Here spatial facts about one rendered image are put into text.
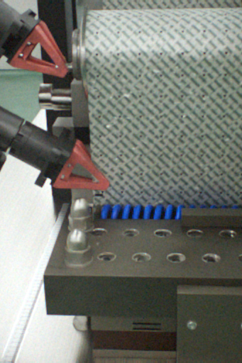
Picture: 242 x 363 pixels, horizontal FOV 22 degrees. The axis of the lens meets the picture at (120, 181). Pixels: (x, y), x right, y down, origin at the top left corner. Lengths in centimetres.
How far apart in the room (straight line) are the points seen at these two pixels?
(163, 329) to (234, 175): 25
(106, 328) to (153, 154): 26
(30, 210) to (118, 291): 52
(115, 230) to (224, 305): 20
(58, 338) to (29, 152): 26
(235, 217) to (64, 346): 29
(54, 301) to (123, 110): 29
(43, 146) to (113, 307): 26
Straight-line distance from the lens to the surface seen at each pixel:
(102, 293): 77
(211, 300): 75
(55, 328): 90
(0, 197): 133
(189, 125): 88
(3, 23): 90
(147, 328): 81
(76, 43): 90
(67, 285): 77
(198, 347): 79
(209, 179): 91
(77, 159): 88
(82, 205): 85
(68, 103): 97
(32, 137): 89
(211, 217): 87
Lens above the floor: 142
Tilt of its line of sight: 22 degrees down
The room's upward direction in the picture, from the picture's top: 2 degrees counter-clockwise
